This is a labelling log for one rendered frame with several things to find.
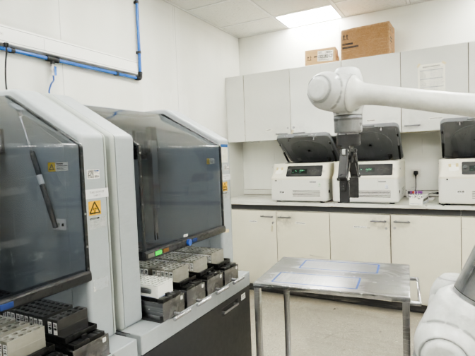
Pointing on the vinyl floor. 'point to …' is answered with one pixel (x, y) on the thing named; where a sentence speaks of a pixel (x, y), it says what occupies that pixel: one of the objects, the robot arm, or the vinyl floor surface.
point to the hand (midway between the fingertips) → (349, 196)
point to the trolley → (336, 287)
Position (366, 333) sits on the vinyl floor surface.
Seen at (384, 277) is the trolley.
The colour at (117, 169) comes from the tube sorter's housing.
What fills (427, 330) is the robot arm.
